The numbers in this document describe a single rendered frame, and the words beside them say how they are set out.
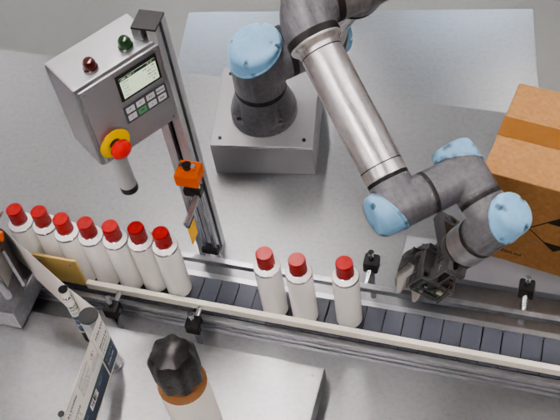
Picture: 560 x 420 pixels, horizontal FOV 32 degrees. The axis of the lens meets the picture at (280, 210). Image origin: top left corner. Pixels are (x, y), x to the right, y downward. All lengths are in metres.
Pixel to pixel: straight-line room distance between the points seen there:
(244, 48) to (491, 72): 0.67
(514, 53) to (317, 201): 0.65
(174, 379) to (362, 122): 0.52
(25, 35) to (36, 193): 1.78
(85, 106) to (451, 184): 0.61
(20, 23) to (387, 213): 2.75
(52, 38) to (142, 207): 1.85
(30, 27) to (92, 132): 2.44
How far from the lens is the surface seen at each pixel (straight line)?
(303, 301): 1.86
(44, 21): 4.09
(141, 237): 1.88
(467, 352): 1.87
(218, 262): 1.95
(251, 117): 2.15
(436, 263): 1.74
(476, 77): 2.41
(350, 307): 1.85
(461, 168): 1.62
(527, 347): 1.92
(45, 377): 2.00
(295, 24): 1.64
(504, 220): 1.59
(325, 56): 1.63
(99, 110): 1.63
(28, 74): 2.62
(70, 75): 1.62
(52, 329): 2.05
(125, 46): 1.62
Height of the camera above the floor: 2.56
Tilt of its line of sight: 53 degrees down
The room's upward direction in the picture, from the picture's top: 10 degrees counter-clockwise
